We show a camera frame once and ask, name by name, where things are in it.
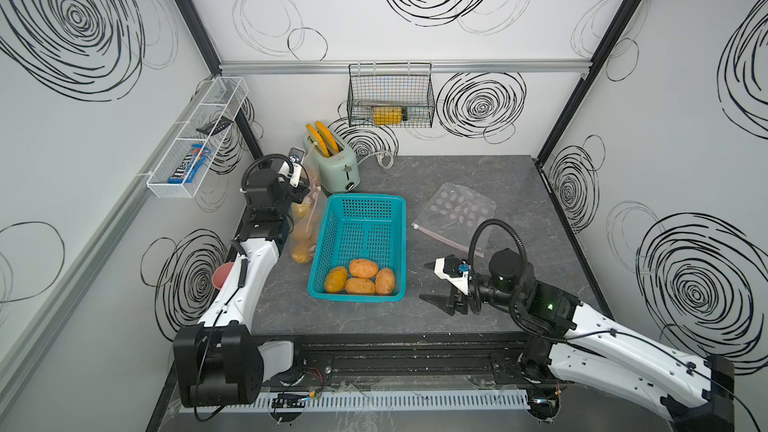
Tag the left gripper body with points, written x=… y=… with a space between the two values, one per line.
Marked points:
x=287 y=195

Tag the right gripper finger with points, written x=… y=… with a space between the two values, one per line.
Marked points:
x=444 y=303
x=436 y=266

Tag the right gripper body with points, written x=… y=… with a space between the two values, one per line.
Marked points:
x=482 y=292

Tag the clear bag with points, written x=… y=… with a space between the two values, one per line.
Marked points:
x=307 y=218
x=453 y=214

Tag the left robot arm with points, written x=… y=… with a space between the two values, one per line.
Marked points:
x=219 y=362

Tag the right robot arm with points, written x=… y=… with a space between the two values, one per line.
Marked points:
x=570 y=341

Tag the reddish potato lower right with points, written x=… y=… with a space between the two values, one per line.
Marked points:
x=385 y=281

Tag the left toast slice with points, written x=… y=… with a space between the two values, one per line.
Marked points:
x=317 y=140

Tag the toast slice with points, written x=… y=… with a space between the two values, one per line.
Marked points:
x=328 y=138
x=317 y=140

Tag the mint green toaster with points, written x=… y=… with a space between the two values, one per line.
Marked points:
x=338 y=173

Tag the potato left middle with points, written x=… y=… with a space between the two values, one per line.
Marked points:
x=363 y=268

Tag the blue candy packet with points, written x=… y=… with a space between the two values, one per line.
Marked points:
x=192 y=161

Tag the right toast slice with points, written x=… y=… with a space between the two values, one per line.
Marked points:
x=328 y=138

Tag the potato bottom middle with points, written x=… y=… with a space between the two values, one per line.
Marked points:
x=360 y=286

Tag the teal plastic basket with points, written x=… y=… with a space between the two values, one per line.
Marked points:
x=361 y=226

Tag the black remote control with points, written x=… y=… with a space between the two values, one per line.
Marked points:
x=214 y=127

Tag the pink cup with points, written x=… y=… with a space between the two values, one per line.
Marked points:
x=221 y=274

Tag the potato bottom left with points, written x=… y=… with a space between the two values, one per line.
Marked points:
x=335 y=280

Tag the yellow bottle in basket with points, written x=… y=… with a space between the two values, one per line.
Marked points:
x=389 y=115

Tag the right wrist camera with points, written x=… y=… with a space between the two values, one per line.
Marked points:
x=457 y=273

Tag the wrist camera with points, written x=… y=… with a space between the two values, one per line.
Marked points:
x=292 y=169
x=457 y=273

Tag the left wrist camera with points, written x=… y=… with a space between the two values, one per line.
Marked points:
x=292 y=169

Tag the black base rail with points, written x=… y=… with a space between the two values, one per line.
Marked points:
x=493 y=356

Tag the white wire wall shelf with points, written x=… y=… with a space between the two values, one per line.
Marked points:
x=214 y=97

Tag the white slotted cable duct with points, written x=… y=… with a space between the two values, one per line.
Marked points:
x=386 y=401

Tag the black wire wall basket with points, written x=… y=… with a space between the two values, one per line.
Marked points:
x=414 y=91

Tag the aluminium wall rail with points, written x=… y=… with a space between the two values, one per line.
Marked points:
x=334 y=67

